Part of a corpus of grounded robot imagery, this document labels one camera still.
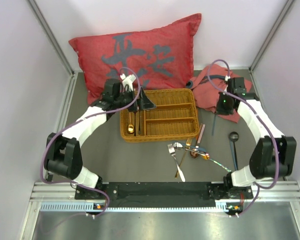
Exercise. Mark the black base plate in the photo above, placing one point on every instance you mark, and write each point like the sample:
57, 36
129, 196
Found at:
150, 191

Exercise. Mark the pink handled spoon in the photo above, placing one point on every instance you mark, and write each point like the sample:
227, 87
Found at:
200, 135

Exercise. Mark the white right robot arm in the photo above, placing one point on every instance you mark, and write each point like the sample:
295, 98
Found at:
274, 153

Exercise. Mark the pink crumpled cloth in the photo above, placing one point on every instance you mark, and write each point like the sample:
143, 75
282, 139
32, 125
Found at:
205, 86

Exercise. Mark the aluminium front rail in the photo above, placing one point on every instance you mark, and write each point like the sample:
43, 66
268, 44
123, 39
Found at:
65, 198

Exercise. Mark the gold fork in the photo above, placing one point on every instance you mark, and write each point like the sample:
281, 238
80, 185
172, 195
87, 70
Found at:
178, 145

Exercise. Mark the copper spoon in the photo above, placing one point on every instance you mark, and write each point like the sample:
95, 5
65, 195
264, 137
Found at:
194, 153

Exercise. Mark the silver fork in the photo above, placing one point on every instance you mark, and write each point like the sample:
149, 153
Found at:
179, 172

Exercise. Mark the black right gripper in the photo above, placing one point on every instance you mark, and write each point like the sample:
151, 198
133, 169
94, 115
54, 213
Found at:
219, 110

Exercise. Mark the black round spoon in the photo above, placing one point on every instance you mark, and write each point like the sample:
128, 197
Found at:
233, 138

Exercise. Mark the black oval spoon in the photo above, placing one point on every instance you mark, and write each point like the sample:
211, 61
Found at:
139, 122

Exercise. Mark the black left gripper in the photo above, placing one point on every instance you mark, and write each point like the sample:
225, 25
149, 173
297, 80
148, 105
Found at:
143, 103

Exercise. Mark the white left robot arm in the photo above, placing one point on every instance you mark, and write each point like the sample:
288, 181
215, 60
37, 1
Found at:
63, 155

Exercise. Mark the blue chopstick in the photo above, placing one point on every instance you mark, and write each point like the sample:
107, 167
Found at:
213, 125

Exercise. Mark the red cushion with characters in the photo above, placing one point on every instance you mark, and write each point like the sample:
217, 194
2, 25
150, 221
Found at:
162, 58

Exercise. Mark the wicker cutlery tray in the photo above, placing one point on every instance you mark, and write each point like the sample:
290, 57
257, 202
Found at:
174, 118

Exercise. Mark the gold spoon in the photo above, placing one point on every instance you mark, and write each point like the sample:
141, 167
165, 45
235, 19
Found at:
131, 127

